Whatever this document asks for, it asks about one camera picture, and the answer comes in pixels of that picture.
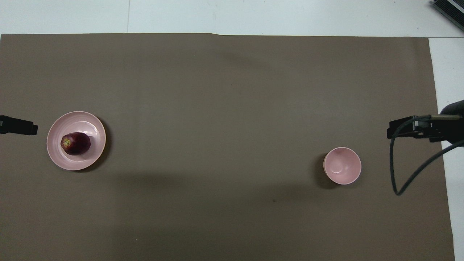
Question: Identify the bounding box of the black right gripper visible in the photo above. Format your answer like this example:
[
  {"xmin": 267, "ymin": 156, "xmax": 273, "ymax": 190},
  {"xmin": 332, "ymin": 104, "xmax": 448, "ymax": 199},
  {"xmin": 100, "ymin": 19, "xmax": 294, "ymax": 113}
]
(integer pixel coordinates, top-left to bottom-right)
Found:
[{"xmin": 386, "ymin": 100, "xmax": 464, "ymax": 146}]

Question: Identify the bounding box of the dark red apple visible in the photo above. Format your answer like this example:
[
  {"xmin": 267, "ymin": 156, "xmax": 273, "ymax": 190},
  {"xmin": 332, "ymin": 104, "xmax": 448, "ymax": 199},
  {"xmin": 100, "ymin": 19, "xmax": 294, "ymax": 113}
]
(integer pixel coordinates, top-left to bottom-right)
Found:
[{"xmin": 61, "ymin": 132, "xmax": 91, "ymax": 156}]

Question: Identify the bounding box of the pink plate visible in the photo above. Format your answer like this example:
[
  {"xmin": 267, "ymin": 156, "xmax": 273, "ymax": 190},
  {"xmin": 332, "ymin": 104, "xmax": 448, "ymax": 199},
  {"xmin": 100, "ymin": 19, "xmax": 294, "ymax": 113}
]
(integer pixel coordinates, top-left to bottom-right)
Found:
[{"xmin": 46, "ymin": 111, "xmax": 107, "ymax": 171}]

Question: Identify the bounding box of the pink bowl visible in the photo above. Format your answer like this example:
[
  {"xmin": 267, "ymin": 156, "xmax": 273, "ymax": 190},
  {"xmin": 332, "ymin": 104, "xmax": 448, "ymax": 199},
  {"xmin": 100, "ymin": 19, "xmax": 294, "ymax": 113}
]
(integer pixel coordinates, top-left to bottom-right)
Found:
[{"xmin": 323, "ymin": 146, "xmax": 362, "ymax": 185}]

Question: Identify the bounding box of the black ribbed device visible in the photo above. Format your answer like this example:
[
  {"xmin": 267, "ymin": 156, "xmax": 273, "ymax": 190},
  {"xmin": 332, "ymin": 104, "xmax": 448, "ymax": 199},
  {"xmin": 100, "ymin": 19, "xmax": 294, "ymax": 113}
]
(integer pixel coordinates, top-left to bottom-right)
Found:
[{"xmin": 432, "ymin": 0, "xmax": 464, "ymax": 32}]

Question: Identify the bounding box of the brown paper table mat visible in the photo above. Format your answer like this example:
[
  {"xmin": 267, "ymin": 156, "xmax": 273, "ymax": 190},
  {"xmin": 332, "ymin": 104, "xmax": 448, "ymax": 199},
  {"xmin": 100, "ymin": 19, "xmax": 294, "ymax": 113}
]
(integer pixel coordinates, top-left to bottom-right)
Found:
[{"xmin": 0, "ymin": 33, "xmax": 456, "ymax": 261}]

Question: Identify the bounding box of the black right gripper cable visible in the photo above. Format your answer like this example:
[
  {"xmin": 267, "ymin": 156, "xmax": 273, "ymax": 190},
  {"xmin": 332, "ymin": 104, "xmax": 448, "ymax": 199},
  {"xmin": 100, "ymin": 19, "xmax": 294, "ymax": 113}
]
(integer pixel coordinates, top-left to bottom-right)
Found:
[{"xmin": 389, "ymin": 115, "xmax": 464, "ymax": 196}]

